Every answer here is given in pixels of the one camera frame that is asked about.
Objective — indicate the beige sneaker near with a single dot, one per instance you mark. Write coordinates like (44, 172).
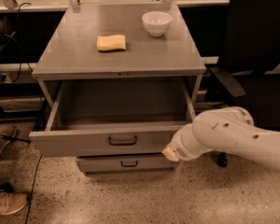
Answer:
(11, 203)

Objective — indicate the grey bottom drawer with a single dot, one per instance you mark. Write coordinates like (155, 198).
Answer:
(108, 164)

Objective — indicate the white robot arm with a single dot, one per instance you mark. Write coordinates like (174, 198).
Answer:
(230, 130)

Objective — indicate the grey drawer cabinet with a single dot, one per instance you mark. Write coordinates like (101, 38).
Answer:
(72, 54)

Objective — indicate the black top drawer handle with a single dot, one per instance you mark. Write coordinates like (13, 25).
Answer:
(122, 143)

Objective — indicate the grey top drawer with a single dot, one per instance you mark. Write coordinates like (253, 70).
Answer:
(102, 117)

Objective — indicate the beige sneaker far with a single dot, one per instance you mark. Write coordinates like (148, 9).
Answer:
(9, 131)

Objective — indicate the grey drawer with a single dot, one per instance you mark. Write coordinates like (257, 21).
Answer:
(108, 164)
(102, 117)

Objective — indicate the beige sneaker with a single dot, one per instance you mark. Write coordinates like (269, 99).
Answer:
(11, 203)
(9, 131)

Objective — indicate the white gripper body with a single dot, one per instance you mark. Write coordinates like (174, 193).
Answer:
(179, 147)

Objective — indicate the white ceramic bowl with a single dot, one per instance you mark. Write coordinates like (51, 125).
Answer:
(156, 23)

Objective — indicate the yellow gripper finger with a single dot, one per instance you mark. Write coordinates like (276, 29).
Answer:
(168, 152)

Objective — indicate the black bottom drawer handle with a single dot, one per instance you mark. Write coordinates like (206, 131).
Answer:
(128, 164)

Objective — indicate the black office chair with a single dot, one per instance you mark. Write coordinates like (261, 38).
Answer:
(244, 73)

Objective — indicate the yellow sponge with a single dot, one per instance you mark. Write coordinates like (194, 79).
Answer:
(111, 42)

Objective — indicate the black drawer handle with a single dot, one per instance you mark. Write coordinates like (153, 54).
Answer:
(128, 164)
(122, 143)

